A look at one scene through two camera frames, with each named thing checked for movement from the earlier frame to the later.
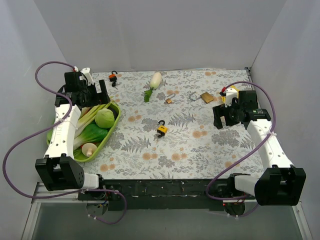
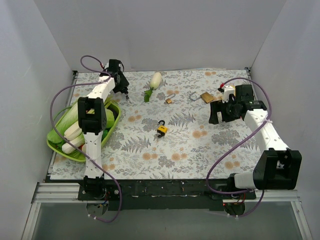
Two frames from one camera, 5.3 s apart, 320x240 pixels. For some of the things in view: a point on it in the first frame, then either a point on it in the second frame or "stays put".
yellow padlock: (162, 129) stays put
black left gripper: (99, 93) to (124, 89)
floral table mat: (166, 128) stays put
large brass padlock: (206, 97) stays put
